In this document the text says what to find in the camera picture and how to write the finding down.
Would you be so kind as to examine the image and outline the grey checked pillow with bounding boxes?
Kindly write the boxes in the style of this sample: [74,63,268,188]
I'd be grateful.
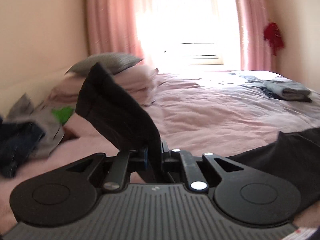
[67,53,143,76]

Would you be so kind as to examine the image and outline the pink pillow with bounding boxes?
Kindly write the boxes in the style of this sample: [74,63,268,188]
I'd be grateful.
[44,65,158,106]

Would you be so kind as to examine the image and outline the light blue folded garment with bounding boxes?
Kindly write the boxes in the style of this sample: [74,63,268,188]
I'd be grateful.
[244,76,264,83]

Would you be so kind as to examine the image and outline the dark blue garment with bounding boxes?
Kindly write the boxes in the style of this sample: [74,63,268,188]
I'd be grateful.
[1,120,45,178]

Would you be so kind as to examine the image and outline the red hanging cloth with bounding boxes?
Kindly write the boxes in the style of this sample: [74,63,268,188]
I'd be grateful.
[264,22,285,56]

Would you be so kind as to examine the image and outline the right pink curtain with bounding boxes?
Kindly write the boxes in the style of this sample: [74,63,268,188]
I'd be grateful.
[235,0,272,71]

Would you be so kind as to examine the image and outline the pink curtain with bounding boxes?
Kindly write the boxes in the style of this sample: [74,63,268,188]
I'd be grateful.
[86,0,152,59]
[235,0,272,71]

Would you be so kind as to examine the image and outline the green garment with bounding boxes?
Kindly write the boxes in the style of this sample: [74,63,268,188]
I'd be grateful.
[51,106,74,125]

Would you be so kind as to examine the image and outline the dark maroon garment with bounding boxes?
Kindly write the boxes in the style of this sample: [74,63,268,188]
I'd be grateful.
[62,126,79,141]

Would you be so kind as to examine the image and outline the folded grey garment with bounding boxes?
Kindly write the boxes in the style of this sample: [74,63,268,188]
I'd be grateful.
[265,81,311,100]

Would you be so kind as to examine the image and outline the left pink curtain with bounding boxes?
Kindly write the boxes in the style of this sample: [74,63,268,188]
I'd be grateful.
[86,0,152,59]

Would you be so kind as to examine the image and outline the pink duvet cover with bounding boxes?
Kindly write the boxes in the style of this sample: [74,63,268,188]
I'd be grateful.
[1,71,319,233]

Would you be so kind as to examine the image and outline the grey garment pile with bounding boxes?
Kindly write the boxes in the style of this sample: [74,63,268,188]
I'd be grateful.
[6,94,65,159]

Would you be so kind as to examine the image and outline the black trousers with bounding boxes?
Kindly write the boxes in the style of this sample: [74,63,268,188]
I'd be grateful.
[76,64,319,209]

